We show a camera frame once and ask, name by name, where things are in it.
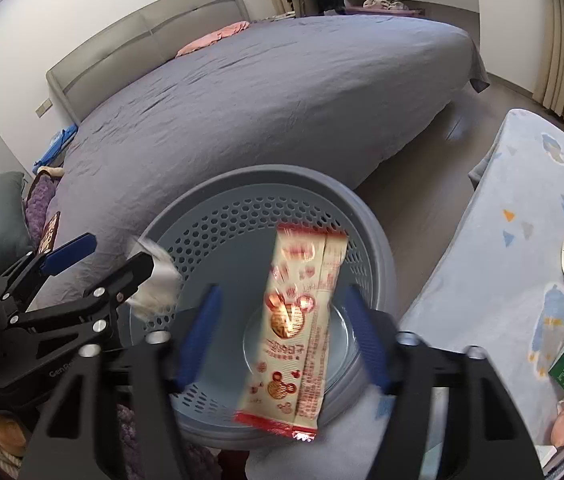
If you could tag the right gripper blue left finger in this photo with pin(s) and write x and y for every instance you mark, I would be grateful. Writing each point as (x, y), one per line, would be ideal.
(77, 436)

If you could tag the person's left hand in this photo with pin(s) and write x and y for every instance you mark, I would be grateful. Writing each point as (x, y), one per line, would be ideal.
(13, 446)

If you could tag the grey upholstered headboard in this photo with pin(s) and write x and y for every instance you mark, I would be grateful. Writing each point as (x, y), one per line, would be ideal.
(132, 47)

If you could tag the wall socket plate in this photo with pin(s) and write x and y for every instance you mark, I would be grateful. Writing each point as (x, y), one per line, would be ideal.
(44, 108)

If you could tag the red patterned pouch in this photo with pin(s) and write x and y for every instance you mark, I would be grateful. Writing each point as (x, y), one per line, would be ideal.
(49, 233)

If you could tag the paper ball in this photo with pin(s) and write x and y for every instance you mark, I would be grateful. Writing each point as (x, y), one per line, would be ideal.
(158, 295)

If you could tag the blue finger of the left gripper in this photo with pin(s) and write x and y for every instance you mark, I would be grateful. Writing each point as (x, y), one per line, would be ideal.
(69, 254)
(121, 284)

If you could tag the purple knitted blanket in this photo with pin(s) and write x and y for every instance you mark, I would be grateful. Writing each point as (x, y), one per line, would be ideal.
(41, 192)

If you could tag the blue bag beside bed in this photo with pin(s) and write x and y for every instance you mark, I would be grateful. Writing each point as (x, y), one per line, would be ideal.
(57, 144)

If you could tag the red cream snack wrapper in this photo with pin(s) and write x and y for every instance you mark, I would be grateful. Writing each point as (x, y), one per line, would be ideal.
(284, 392)

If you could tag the bed with grey sheet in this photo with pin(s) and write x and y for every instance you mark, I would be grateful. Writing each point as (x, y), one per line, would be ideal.
(338, 94)

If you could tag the pink clothes on sill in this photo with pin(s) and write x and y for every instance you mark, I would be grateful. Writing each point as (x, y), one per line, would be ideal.
(392, 6)

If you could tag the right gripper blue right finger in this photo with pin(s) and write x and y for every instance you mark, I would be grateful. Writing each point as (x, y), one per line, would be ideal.
(485, 436)

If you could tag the pink pillow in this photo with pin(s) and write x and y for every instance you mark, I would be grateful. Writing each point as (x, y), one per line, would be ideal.
(213, 37)

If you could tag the light blue patterned rug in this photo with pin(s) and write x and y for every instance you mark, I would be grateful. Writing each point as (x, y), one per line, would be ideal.
(499, 285)

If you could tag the grey perforated trash basket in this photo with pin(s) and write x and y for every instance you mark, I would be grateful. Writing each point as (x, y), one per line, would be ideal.
(223, 233)

